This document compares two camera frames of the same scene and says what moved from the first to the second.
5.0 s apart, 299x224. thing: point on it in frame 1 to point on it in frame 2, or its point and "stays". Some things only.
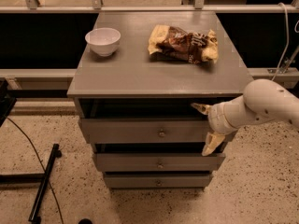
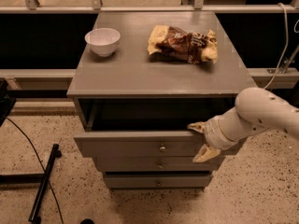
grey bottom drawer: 157,179 stays
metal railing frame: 14,76 stays
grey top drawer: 145,130 to 140,144
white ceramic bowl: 103,40 stays
